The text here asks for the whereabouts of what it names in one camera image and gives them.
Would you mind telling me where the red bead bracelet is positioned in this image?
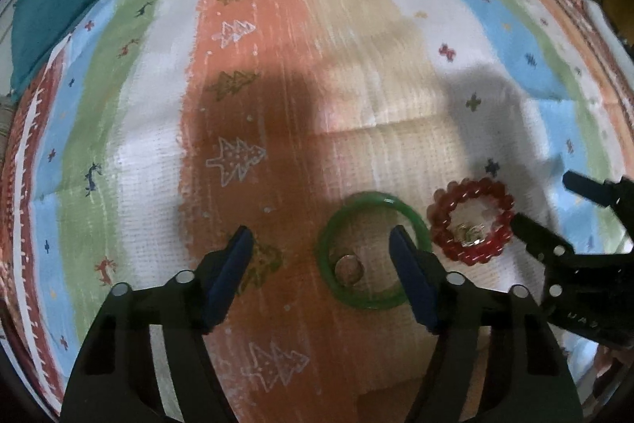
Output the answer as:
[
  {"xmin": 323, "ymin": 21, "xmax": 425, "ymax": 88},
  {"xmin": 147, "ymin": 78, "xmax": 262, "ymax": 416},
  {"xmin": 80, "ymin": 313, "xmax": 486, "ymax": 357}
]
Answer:
[{"xmin": 426, "ymin": 177, "xmax": 517, "ymax": 266}]

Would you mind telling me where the green jade bangle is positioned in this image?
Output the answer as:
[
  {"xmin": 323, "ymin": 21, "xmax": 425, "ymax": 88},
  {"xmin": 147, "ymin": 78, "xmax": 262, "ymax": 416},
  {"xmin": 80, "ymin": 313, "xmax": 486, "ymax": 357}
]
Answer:
[{"xmin": 315, "ymin": 191, "xmax": 432, "ymax": 310}]

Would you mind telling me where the striped colourful bed sheet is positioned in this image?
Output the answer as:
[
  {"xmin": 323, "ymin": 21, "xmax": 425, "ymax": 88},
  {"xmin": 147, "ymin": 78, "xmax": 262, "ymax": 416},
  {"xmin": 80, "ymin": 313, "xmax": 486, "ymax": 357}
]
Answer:
[{"xmin": 1, "ymin": 0, "xmax": 633, "ymax": 422}]

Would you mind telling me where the gold ring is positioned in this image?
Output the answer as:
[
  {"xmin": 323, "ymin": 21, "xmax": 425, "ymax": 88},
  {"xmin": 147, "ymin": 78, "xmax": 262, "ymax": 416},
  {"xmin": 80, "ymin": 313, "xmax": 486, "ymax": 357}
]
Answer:
[{"xmin": 333, "ymin": 254, "xmax": 366, "ymax": 286}]

